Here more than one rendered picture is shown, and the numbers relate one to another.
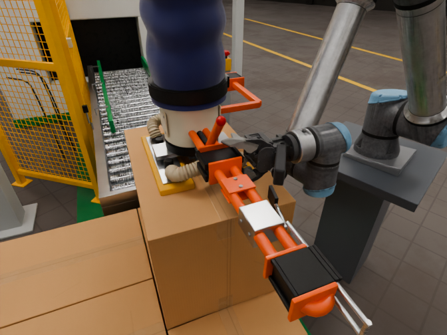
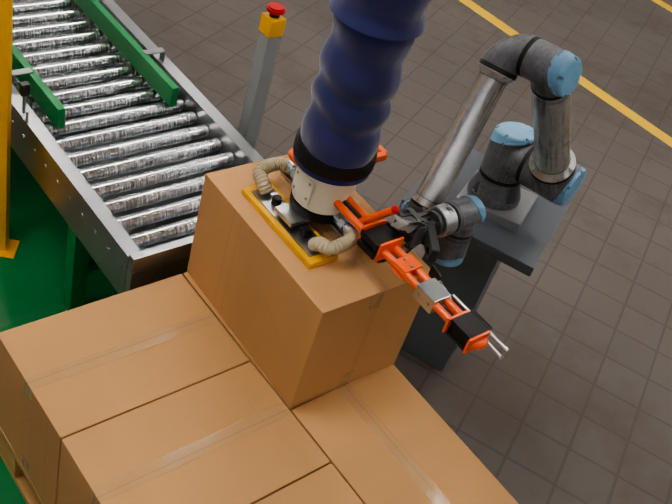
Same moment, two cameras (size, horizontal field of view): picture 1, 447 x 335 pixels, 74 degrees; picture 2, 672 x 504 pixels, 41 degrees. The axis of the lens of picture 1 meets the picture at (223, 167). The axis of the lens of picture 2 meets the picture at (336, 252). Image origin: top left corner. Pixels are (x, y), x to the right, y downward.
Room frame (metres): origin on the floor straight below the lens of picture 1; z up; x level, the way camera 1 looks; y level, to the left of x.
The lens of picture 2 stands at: (-1.01, 0.98, 2.57)
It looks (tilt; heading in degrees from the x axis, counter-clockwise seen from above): 40 degrees down; 332
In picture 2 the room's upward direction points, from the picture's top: 19 degrees clockwise
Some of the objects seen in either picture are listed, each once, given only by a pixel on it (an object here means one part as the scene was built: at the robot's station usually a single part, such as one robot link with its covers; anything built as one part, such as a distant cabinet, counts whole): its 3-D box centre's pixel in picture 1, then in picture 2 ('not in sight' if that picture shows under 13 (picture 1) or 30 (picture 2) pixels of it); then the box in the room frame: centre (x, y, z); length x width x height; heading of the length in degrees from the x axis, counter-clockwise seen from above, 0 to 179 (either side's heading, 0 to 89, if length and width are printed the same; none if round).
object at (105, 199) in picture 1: (174, 183); (225, 234); (1.16, 0.24, 0.58); 0.70 x 0.03 x 0.06; 112
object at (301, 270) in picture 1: (297, 280); (466, 331); (0.27, -0.11, 1.07); 0.08 x 0.07 x 0.05; 22
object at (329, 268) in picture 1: (306, 244); (466, 310); (0.34, -0.14, 1.07); 0.31 x 0.03 x 0.05; 22
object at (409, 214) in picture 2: (269, 150); (417, 226); (0.66, -0.12, 1.07); 0.12 x 0.09 x 0.08; 112
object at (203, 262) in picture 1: (197, 204); (303, 271); (0.82, 0.09, 0.74); 0.60 x 0.40 x 0.40; 21
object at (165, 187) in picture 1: (164, 155); (289, 219); (0.80, 0.19, 0.97); 0.34 x 0.10 x 0.05; 22
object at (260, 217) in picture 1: (260, 223); (431, 295); (0.40, -0.07, 1.07); 0.07 x 0.07 x 0.04; 22
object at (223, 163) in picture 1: (219, 162); (380, 240); (0.60, 0.01, 1.07); 0.10 x 0.08 x 0.06; 112
